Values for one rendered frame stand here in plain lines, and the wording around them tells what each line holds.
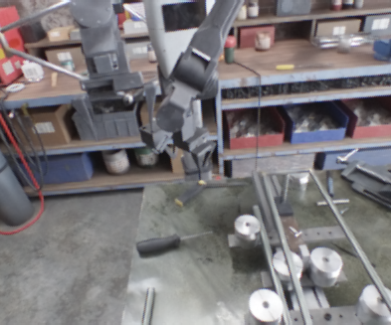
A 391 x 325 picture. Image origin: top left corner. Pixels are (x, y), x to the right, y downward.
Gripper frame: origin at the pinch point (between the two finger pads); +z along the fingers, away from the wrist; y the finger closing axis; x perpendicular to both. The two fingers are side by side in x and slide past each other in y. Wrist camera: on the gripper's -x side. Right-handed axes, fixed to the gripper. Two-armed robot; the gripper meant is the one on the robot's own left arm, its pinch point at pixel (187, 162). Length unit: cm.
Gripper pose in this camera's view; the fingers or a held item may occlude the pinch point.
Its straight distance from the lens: 72.1
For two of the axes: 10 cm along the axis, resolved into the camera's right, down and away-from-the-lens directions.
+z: 0.9, 8.0, 5.9
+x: 6.6, -4.9, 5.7
